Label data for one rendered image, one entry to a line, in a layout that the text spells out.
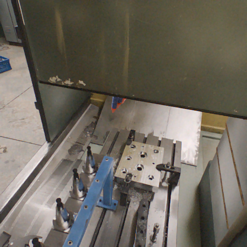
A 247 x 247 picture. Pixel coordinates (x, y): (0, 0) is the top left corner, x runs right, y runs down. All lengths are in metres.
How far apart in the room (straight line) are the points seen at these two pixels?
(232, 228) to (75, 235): 0.58
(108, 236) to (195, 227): 0.61
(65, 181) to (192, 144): 1.04
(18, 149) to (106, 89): 2.45
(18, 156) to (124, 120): 1.42
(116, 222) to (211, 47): 0.88
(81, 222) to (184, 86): 0.51
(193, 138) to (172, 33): 1.50
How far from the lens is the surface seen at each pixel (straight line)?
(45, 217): 1.31
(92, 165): 0.82
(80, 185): 0.75
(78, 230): 0.71
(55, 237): 0.73
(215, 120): 2.12
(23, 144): 2.91
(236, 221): 0.94
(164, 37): 0.41
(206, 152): 1.98
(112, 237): 1.06
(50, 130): 1.58
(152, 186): 1.11
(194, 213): 1.52
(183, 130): 1.87
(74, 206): 0.77
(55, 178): 1.49
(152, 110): 1.94
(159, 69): 0.43
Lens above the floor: 1.87
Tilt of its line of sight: 38 degrees down
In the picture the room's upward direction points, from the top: 3 degrees clockwise
